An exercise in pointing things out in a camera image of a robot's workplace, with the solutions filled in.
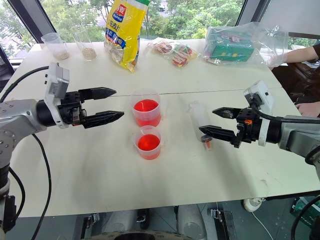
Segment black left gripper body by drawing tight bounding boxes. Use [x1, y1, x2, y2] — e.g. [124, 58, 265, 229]
[57, 90, 88, 127]

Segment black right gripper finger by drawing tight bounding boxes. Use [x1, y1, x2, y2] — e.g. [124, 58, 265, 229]
[198, 125, 237, 144]
[211, 107, 241, 120]

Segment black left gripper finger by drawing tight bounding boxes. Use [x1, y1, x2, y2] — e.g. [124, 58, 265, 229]
[82, 110, 125, 130]
[78, 86, 117, 104]

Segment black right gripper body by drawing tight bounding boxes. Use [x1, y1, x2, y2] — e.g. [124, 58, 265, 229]
[230, 107, 262, 150]

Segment clear plastic tube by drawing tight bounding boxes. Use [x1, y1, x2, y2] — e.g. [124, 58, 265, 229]
[188, 100, 215, 151]

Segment large clear cup red liquid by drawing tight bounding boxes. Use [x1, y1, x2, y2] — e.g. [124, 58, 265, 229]
[130, 87, 161, 128]

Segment small clear cup red liquid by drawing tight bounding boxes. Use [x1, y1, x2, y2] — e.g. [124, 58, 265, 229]
[132, 125, 165, 161]

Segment clear measuring cup with grains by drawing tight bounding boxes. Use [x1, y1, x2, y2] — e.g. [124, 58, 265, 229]
[40, 32, 70, 61]

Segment person's bare hand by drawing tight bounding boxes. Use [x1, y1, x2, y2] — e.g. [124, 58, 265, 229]
[295, 101, 320, 118]

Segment clear tall glass with grains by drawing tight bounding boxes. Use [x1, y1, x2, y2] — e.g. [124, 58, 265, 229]
[71, 26, 98, 62]

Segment yellow snack bag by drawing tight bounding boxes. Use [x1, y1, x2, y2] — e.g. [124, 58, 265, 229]
[103, 0, 151, 74]

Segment green box in plastic bag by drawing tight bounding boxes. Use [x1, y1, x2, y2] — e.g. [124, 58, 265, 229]
[202, 21, 285, 72]

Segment brown leather seat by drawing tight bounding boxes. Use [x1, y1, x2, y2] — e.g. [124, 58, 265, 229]
[271, 61, 320, 106]

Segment clear bag of red snack packets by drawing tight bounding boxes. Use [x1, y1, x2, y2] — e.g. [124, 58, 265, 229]
[146, 37, 201, 69]

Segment grey rounded robot leg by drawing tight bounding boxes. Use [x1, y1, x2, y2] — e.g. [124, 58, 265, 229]
[107, 209, 139, 234]
[176, 204, 208, 240]

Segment green crate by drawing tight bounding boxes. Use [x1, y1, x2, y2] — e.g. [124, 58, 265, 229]
[289, 196, 320, 221]

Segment dark rounded robot torso rim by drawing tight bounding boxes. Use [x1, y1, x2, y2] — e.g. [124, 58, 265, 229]
[88, 229, 190, 240]

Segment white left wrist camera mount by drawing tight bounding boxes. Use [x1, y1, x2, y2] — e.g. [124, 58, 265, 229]
[43, 62, 70, 129]

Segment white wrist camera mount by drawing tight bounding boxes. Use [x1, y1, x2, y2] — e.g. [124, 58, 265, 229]
[43, 62, 70, 129]
[243, 80, 275, 147]

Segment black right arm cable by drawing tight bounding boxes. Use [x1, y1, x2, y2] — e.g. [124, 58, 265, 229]
[250, 98, 320, 125]

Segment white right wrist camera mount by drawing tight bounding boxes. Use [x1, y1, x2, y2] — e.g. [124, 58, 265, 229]
[243, 80, 275, 147]

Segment black metal table bracket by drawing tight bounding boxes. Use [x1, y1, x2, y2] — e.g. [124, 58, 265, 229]
[209, 207, 238, 240]
[81, 212, 101, 237]

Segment white power cord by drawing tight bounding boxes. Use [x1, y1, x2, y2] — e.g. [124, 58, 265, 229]
[250, 210, 275, 240]

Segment black floor cable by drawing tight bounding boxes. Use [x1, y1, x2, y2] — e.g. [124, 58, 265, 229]
[290, 194, 320, 240]

